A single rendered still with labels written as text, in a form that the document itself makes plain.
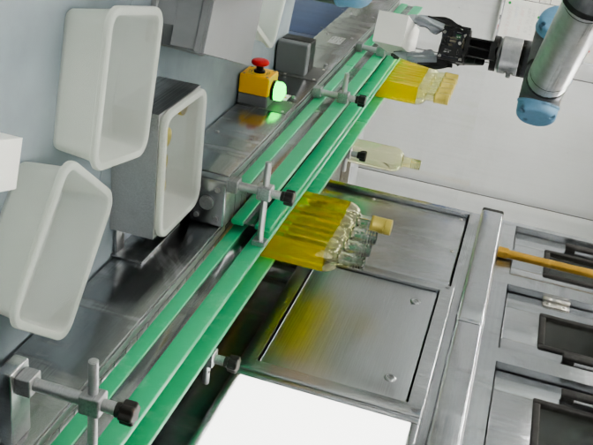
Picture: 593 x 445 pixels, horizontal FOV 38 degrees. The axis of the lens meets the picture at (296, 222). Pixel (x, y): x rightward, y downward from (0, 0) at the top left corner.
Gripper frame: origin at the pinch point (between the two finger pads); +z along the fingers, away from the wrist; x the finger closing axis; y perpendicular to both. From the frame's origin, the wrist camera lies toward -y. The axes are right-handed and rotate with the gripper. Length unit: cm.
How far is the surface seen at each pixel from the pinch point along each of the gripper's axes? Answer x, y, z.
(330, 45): 1, -60, 28
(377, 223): 39.2, 5.0, -4.1
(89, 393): 54, 96, 14
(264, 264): 50, 23, 14
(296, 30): -2, -75, 42
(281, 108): 20.2, -5.1, 23.8
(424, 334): 57, 15, -19
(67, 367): 60, 78, 25
